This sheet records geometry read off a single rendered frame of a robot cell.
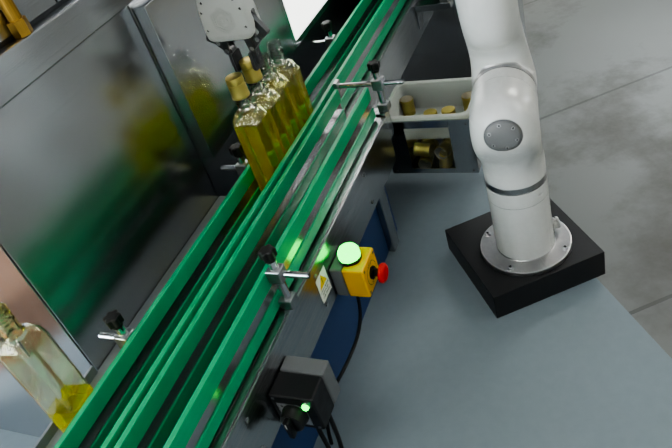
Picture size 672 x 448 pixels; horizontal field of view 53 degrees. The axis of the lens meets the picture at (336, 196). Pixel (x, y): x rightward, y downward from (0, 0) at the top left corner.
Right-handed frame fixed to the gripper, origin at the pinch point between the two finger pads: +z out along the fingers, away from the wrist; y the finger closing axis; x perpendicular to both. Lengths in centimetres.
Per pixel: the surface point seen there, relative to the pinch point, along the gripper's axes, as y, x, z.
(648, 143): 73, 155, 133
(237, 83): 0.9, -7.0, 1.3
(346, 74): 4.2, 31.7, 22.2
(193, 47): -12.1, 1.7, -2.7
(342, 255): 18.5, -20.6, 31.6
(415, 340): 27, -18, 59
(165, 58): -12.7, -6.7, -5.0
